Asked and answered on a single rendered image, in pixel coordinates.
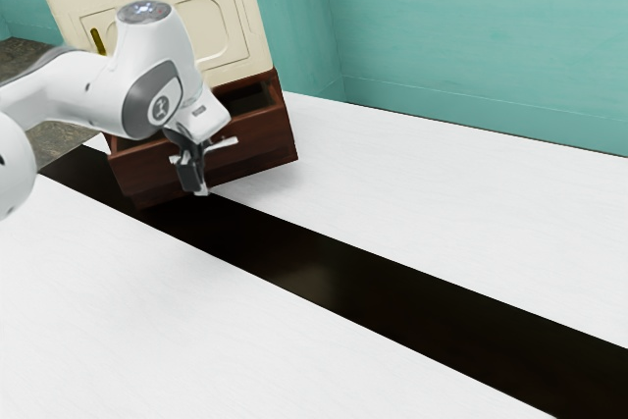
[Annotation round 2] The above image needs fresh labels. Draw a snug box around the brown wooden cabinet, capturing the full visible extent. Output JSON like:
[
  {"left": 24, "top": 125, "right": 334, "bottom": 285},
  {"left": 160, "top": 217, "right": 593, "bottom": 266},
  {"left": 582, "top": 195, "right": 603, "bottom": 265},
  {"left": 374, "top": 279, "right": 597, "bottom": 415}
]
[{"left": 105, "top": 68, "right": 300, "bottom": 211}]

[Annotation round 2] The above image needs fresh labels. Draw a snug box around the brown drawer with silver handle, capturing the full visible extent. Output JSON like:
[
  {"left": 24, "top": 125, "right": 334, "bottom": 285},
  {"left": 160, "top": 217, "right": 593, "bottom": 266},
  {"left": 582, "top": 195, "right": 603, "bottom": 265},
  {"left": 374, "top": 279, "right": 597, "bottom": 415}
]
[{"left": 105, "top": 69, "right": 295, "bottom": 181}]

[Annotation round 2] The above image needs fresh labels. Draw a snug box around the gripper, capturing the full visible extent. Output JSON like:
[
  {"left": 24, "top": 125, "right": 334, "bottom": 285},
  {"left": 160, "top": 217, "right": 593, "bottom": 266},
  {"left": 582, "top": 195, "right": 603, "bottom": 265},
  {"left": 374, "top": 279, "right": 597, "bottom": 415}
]
[{"left": 163, "top": 125, "right": 212, "bottom": 197}]

